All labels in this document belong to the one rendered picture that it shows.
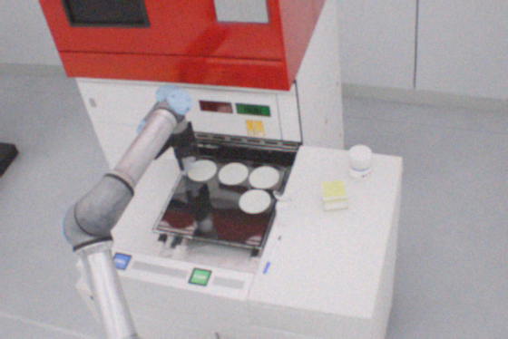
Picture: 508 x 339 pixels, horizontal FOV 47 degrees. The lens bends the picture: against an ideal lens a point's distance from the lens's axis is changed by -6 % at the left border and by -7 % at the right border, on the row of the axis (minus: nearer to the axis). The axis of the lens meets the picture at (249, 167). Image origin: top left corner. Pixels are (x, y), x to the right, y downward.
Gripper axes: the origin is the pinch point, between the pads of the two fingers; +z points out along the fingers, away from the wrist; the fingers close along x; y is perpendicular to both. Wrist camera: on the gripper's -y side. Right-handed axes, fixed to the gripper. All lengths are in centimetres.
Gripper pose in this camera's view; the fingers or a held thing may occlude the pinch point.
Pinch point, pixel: (182, 172)
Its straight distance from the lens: 213.2
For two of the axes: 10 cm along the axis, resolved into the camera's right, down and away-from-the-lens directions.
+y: 9.7, -2.5, 0.7
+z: 1.3, 7.1, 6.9
